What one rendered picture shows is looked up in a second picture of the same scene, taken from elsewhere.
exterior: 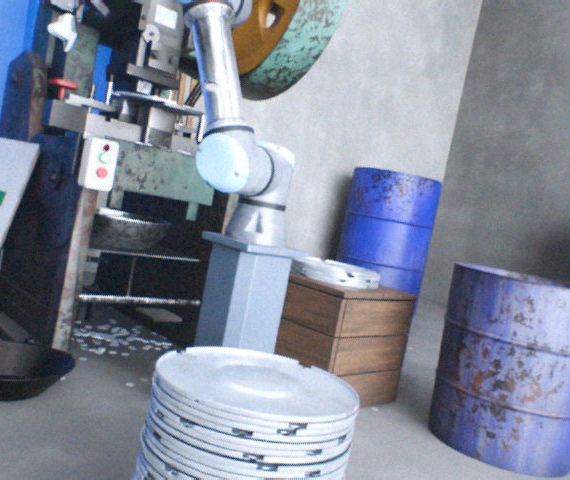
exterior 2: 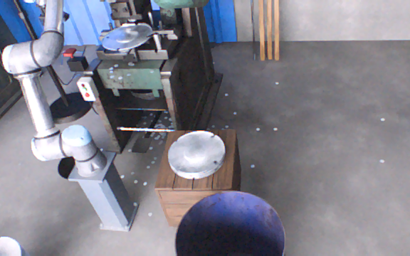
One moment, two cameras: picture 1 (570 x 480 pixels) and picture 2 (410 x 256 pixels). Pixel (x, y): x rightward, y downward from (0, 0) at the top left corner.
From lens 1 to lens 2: 2.22 m
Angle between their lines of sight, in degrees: 67
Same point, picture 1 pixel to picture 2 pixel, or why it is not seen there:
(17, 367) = not seen: hidden behind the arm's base
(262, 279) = (86, 187)
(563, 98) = not seen: outside the picture
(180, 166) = (137, 74)
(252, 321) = (92, 199)
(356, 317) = (172, 197)
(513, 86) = not seen: outside the picture
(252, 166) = (45, 155)
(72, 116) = (76, 66)
